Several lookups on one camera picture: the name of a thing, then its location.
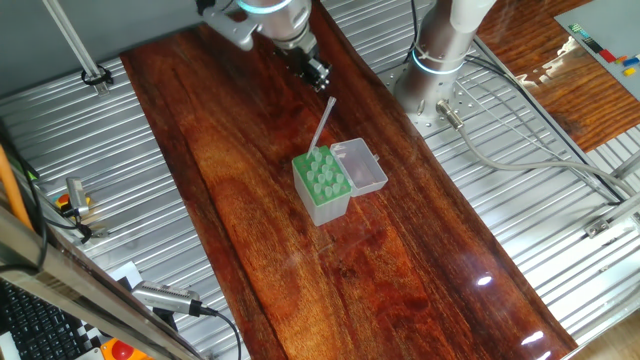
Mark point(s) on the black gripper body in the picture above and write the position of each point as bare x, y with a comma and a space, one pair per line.
300, 57

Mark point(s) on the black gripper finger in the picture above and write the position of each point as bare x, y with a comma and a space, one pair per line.
309, 75
322, 75

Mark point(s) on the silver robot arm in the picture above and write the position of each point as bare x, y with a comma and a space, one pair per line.
285, 20

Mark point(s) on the translucent tip box green rack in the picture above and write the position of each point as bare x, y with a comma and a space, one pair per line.
325, 212

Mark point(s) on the clear hinged box lid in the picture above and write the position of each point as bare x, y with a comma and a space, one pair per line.
361, 167

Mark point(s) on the glossy wood grain board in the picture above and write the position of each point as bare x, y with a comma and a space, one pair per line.
550, 85
280, 260

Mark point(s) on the slanted aluminium pole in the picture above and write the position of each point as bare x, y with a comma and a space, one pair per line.
74, 45

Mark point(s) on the small multicolour strip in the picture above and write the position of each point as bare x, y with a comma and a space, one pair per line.
579, 30

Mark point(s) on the silver metal clamp device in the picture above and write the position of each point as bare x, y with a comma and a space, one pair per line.
76, 192

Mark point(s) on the black white calibration sheet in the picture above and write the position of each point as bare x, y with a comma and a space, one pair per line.
125, 275

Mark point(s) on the black strip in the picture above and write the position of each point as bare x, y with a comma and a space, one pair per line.
593, 45

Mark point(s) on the red block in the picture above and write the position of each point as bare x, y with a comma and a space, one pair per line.
607, 55

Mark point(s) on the grey mat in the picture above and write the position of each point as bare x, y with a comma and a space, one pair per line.
610, 25

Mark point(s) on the small orange block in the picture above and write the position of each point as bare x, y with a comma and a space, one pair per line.
620, 59

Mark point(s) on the yellow block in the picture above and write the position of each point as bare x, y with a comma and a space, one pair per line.
629, 71

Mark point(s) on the blue block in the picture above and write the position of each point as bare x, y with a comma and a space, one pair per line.
631, 62

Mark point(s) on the orange pole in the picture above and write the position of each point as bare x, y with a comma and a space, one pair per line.
11, 190

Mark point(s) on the orange emergency stop box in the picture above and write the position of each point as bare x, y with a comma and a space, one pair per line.
120, 350

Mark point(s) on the black keyboard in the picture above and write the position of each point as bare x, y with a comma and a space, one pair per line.
35, 325

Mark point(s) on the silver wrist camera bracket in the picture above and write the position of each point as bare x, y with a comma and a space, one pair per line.
230, 30

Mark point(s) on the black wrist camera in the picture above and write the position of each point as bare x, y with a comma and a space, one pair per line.
204, 6

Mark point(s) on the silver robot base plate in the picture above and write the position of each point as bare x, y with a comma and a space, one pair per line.
470, 100

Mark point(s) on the silver ribbed exterior camera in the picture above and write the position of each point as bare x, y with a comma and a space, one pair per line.
165, 297

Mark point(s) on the silver corner bracket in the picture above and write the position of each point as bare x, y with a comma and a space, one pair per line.
597, 227

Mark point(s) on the stainless steel frame bar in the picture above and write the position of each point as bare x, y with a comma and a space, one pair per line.
75, 285

